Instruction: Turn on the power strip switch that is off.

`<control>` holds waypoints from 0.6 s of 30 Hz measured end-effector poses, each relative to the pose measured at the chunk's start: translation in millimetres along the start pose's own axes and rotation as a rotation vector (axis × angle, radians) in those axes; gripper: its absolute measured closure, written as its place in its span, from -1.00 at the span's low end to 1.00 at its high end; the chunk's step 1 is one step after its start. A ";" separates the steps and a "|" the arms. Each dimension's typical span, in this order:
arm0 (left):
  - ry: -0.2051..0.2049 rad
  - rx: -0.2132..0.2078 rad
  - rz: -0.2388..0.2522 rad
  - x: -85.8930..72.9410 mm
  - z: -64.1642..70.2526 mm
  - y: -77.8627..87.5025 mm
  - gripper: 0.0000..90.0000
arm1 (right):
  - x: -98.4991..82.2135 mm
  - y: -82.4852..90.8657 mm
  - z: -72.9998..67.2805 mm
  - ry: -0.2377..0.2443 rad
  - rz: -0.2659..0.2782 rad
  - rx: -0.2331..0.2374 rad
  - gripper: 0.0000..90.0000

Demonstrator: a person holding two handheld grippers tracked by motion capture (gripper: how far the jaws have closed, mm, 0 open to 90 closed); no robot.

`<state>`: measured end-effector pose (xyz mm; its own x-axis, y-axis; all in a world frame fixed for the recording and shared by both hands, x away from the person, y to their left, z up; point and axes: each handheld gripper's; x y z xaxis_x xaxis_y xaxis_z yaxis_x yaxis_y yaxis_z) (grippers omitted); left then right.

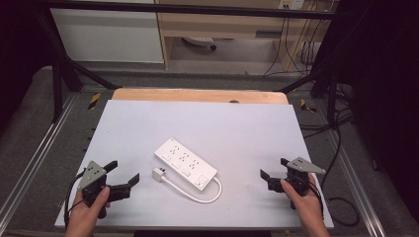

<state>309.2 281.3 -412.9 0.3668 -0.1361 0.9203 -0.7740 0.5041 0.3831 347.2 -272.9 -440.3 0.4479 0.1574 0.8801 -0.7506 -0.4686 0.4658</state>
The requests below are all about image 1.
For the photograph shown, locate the office chair base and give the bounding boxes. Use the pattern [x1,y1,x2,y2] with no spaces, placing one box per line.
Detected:
[181,36,218,51]

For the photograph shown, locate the black metal stand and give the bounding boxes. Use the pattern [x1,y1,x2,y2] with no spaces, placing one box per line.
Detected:
[278,62,342,127]
[34,9,124,123]

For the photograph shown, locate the white wall socket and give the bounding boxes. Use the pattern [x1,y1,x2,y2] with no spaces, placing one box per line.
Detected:
[278,0,306,11]

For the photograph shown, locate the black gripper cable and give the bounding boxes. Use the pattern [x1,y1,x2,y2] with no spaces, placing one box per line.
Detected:
[63,169,87,229]
[307,127,361,228]

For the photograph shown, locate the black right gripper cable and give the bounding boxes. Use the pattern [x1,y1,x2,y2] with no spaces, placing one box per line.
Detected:
[307,127,361,228]

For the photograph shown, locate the hanging black cables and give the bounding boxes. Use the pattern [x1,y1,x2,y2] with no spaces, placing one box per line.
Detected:
[262,15,330,77]

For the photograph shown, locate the light wooden desk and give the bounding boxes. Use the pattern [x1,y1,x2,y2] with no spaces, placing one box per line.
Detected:
[154,0,334,71]

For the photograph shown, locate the wooden board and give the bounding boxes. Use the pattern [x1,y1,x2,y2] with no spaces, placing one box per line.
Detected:
[111,87,290,106]

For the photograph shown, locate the person's left hand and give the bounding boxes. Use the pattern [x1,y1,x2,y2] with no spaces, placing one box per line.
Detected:
[66,186,112,232]

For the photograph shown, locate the white power plug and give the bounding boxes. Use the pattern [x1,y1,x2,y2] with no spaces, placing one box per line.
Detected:
[151,167,168,184]

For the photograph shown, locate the black metal crossbar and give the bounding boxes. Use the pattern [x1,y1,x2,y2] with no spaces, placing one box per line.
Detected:
[42,0,342,21]

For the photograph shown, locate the yellow black tape strip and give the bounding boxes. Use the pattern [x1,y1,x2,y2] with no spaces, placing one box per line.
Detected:
[299,98,318,114]
[87,92,102,111]

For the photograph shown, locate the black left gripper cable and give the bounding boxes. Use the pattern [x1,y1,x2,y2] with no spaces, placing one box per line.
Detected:
[63,169,87,229]

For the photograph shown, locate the aluminium rail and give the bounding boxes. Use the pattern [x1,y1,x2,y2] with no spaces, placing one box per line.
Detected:
[323,126,387,237]
[0,93,79,226]

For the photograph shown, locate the white power strip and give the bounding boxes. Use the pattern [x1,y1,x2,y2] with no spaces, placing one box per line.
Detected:
[153,136,219,192]

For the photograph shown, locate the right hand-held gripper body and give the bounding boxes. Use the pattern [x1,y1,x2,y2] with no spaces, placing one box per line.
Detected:
[267,156,327,210]

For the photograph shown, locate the dark curtain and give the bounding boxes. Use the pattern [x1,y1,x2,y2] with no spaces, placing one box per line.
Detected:
[0,0,53,136]
[334,0,419,225]

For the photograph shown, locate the white power strip cable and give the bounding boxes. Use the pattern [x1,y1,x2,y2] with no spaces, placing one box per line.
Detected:
[162,175,223,204]

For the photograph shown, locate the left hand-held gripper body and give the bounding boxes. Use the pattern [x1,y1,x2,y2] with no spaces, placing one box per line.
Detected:
[77,160,132,220]

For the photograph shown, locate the person's right hand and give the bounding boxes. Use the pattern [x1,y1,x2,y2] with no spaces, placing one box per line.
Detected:
[280,173,326,229]

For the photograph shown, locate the black floor cables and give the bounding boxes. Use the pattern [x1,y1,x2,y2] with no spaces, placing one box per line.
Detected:
[298,82,356,140]

